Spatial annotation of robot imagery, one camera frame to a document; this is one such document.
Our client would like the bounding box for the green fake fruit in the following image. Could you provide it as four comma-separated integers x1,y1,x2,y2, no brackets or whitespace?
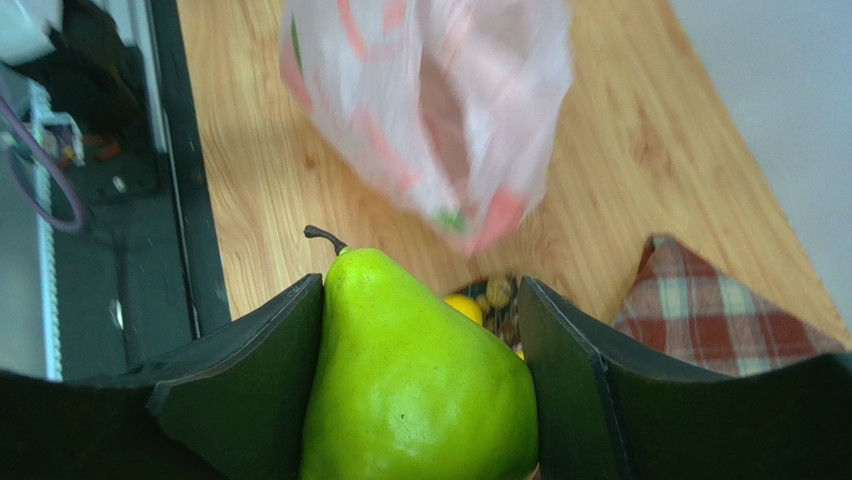
299,239,539,479

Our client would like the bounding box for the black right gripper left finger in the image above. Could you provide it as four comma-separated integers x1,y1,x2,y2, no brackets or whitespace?
1,274,323,479

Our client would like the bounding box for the red plaid cloth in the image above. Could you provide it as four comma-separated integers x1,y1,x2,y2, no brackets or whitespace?
613,234,845,377

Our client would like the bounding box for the pink plastic bag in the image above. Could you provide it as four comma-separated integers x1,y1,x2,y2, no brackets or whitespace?
280,0,573,255

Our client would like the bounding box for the fake grape bunch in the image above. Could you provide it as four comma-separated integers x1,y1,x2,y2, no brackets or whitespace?
459,273,522,353

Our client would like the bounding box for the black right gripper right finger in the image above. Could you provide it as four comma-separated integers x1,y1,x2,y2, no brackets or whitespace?
518,277,851,479

